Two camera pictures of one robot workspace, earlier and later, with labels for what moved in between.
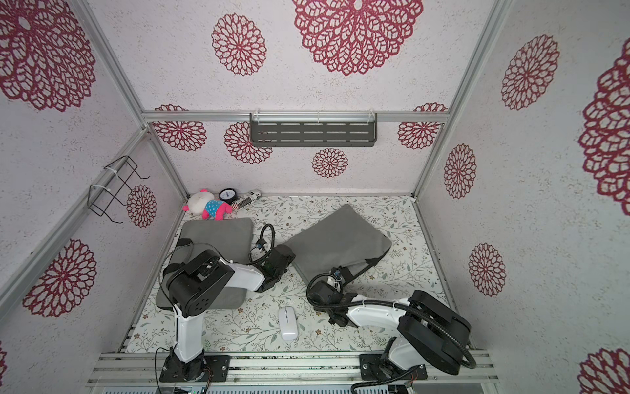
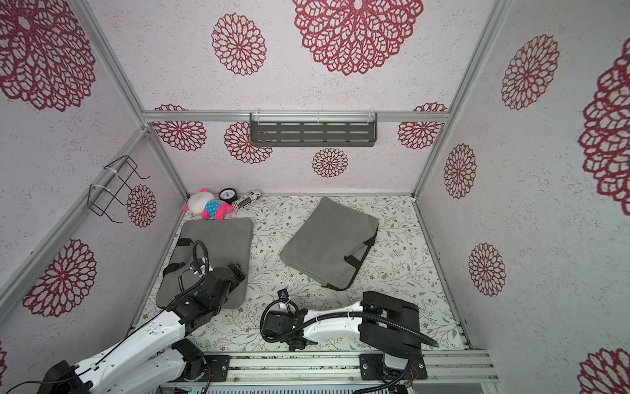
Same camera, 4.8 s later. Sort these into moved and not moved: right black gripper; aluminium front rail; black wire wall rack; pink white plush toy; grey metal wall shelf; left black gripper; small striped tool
Moved: left black gripper; right black gripper
Not moved: grey metal wall shelf; black wire wall rack; aluminium front rail; pink white plush toy; small striped tool
